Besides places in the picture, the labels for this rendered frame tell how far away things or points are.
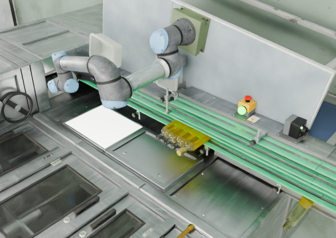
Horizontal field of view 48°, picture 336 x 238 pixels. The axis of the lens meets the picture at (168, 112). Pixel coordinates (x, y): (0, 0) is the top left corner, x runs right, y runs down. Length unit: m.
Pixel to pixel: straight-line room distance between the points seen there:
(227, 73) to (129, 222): 0.95
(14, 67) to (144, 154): 0.98
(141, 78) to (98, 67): 0.24
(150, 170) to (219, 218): 0.47
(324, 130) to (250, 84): 0.45
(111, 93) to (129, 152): 0.61
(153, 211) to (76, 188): 0.44
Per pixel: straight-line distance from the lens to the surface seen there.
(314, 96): 1.92
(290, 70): 1.92
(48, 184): 2.16
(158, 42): 1.95
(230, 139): 2.03
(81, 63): 1.82
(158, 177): 2.05
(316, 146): 1.94
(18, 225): 1.99
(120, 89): 1.71
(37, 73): 2.61
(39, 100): 2.69
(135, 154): 2.20
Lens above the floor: 2.38
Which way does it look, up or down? 39 degrees down
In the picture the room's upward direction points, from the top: 120 degrees counter-clockwise
